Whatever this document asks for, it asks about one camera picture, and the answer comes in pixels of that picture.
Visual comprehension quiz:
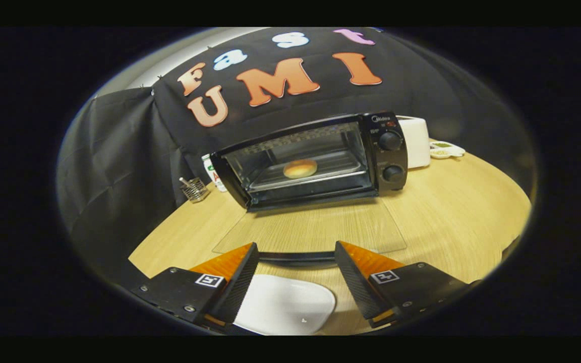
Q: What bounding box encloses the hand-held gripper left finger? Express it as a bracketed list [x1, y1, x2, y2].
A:
[130, 242, 261, 334]

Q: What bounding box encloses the white bread toaster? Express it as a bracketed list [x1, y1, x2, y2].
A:
[396, 115, 431, 169]

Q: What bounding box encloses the white plate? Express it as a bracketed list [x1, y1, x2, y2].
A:
[233, 274, 336, 336]

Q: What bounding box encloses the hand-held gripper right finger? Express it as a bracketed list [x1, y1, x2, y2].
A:
[334, 240, 483, 329]

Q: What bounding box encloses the small wire basket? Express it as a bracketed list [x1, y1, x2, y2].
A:
[180, 177, 210, 203]

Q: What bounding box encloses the round bread bun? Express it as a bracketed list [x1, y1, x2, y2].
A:
[283, 158, 318, 179]

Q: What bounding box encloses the white bottle green label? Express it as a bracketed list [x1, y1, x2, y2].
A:
[201, 154, 227, 193]

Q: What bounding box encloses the black toaster oven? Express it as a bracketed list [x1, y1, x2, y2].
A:
[210, 111, 409, 268]

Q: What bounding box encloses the black backdrop cloth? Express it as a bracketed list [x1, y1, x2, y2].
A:
[56, 28, 538, 273]

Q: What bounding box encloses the small white dish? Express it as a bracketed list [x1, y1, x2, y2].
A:
[429, 141, 466, 160]

